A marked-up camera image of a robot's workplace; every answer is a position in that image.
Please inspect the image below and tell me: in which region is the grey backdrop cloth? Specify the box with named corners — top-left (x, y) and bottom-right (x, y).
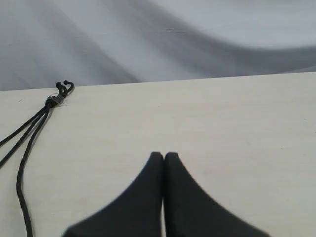
top-left (0, 0), bottom-right (316, 90)

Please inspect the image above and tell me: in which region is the clear tape piece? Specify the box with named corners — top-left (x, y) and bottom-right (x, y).
top-left (45, 94), bottom-right (65, 108)

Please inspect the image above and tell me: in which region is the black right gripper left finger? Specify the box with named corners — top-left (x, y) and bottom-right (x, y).
top-left (64, 152), bottom-right (163, 237)

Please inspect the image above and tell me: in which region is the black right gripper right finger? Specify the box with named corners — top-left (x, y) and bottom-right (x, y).
top-left (163, 152), bottom-right (268, 237)

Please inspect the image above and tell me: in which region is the black cable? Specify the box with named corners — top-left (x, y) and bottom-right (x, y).
top-left (16, 82), bottom-right (75, 237)
top-left (0, 81), bottom-right (62, 147)
top-left (0, 80), bottom-right (75, 167)

